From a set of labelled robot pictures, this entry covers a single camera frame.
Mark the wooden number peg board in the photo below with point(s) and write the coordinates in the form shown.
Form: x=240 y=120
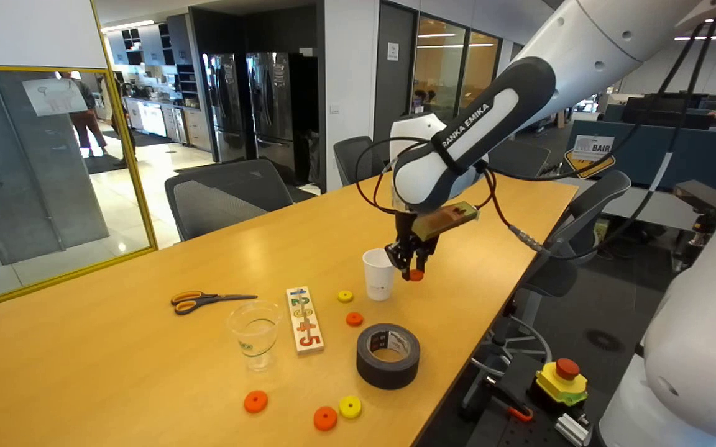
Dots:
x=305 y=321

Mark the dark chair at right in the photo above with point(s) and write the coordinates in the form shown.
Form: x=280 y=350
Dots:
x=572 y=241

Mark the white paper cup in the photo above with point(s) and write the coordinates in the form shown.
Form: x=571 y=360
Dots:
x=380 y=274

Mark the grey office chair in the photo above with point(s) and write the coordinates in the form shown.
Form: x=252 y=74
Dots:
x=213 y=197

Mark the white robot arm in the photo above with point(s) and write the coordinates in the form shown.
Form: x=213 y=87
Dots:
x=582 y=47

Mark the orange handled scissors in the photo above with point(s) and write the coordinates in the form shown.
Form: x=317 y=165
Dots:
x=189 y=300

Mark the orange disc beside yellow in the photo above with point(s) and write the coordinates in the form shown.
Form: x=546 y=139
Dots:
x=324 y=417

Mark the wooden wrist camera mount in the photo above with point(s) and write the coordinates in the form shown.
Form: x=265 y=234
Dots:
x=443 y=219

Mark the yellow red emergency stop button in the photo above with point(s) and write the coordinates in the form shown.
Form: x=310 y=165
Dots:
x=562 y=381

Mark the clear plastic cup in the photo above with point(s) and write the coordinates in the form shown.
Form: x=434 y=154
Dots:
x=258 y=334

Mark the black duct tape roll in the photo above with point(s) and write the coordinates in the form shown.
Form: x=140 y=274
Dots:
x=387 y=356

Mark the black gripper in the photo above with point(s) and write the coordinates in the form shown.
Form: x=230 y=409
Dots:
x=407 y=243

